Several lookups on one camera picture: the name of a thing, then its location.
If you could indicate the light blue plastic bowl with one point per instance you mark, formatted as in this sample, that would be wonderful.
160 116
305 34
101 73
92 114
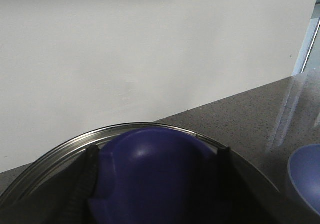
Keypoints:
302 182

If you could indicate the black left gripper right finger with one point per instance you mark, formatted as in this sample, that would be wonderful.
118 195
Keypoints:
233 191

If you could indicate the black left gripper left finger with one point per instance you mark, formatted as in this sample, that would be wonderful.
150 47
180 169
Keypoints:
63 198

